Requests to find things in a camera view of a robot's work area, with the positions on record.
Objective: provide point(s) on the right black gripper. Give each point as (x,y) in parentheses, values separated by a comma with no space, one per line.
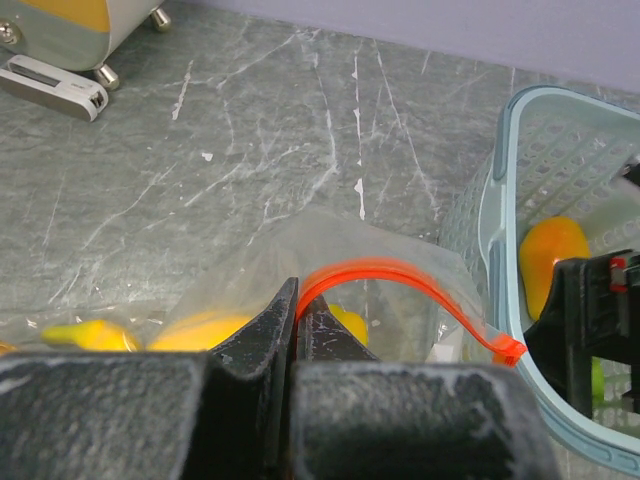
(592,312)

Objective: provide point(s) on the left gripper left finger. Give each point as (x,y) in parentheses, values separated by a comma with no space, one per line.
(207,415)

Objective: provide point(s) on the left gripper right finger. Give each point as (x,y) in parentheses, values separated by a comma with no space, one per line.
(353,416)

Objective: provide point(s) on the green toy cabbage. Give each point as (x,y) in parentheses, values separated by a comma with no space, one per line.
(597,382)

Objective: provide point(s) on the orange toy mango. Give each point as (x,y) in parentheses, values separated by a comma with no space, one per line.
(548,242)

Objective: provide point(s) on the yellow toy mango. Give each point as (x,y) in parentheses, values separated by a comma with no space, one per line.
(199,332)

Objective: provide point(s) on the yellow toy starfruit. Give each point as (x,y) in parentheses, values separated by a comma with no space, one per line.
(353,322)

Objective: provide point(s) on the light blue plastic basket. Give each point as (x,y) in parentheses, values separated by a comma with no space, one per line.
(557,153)

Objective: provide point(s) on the clear zip bag orange zipper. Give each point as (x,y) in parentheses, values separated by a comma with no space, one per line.
(21,331)

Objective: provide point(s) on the round cream drawer box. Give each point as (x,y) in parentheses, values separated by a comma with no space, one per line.
(77,35)

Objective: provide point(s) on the small white bracket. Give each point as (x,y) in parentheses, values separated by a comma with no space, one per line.
(53,88)

